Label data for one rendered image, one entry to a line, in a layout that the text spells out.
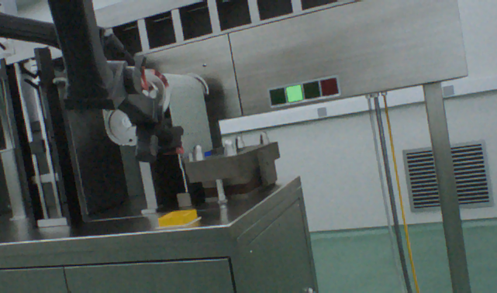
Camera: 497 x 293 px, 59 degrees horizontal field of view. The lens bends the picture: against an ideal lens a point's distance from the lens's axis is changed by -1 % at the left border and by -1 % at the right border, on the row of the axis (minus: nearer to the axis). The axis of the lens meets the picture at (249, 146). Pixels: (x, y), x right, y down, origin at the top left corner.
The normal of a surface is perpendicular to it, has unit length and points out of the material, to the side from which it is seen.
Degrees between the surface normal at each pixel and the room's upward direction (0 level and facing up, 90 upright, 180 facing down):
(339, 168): 90
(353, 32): 90
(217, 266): 90
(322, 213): 90
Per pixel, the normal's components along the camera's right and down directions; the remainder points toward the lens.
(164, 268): -0.34, 0.11
